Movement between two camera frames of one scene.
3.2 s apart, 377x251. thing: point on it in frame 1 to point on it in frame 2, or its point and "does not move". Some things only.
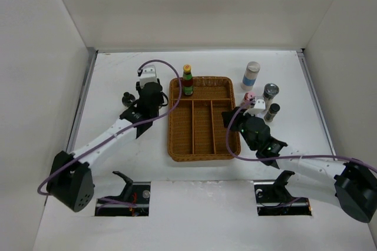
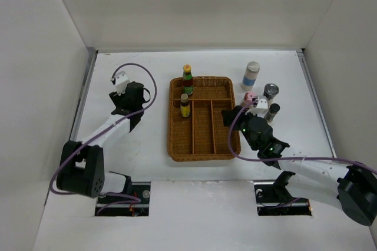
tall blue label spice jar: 249,79 does not move
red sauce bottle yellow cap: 187,80 does not move
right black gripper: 238,118 does not move
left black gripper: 138,88 to 118,99
